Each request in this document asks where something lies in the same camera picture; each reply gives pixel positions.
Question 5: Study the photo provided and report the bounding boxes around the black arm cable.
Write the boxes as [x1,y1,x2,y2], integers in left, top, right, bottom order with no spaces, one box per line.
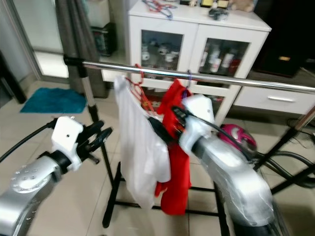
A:
[0,118,56,163]
[194,112,259,165]

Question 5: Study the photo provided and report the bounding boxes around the small black object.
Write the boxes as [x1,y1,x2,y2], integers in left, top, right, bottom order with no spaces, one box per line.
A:
[208,7,229,21]

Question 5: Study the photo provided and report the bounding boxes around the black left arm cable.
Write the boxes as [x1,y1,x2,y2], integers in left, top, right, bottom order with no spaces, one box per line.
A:
[0,118,56,163]

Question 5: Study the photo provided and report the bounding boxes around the dark box appliance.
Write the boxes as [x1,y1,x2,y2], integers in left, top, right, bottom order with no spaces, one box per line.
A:
[91,22,118,56]

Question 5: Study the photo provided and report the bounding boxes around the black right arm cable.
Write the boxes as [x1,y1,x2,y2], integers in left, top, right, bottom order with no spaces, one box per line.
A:
[194,112,259,165]

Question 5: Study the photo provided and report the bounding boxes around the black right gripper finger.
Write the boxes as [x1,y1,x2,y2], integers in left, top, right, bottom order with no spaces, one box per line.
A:
[171,105,193,127]
[148,117,178,146]

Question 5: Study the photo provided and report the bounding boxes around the black television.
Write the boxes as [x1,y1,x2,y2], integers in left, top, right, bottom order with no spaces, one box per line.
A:
[251,0,315,77]

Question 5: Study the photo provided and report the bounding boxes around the white low TV stand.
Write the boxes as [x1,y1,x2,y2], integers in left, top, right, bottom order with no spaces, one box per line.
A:
[234,69,315,116]

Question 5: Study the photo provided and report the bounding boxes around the white glass-door cabinet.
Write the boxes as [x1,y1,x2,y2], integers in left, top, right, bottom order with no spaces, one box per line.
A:
[127,0,272,126]

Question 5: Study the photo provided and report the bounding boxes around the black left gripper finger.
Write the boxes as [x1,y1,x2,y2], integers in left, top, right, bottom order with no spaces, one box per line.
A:
[86,127,114,152]
[81,120,104,142]

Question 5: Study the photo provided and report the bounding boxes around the teal floor mat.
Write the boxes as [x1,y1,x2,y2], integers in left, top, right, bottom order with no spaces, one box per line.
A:
[20,88,87,115]

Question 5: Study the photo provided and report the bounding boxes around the tangled coloured hangers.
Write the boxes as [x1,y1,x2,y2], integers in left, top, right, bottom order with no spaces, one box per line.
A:
[142,0,178,20]

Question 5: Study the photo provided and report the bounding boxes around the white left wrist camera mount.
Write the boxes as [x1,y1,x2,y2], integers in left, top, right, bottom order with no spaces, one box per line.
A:
[52,117,84,160]

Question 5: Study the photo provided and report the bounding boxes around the red plastic hanger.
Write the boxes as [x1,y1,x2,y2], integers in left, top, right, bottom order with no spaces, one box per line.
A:
[126,64,156,116]

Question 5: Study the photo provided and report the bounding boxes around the white t-shirt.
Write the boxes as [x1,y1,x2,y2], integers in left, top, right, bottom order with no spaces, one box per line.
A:
[113,75,170,209]

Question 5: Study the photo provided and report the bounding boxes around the grey curtain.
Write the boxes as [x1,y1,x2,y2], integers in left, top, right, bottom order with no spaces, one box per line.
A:
[54,0,109,98]

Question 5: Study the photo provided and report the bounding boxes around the brown plush toy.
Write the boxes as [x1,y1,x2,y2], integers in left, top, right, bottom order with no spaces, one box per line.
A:
[231,0,255,11]

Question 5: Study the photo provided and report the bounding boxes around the metal clothes rack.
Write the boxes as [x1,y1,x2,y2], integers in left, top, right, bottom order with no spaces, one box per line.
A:
[63,56,315,236]

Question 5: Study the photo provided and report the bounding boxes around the red polo shirt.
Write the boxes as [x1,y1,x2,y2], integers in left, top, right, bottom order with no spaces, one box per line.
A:
[154,79,192,216]

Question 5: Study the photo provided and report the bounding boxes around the purple hanger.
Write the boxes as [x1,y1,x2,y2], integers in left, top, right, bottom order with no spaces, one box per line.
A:
[180,70,193,101]

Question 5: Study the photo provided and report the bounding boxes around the glass sliding door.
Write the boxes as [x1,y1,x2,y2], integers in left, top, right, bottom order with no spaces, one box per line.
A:
[0,0,69,79]

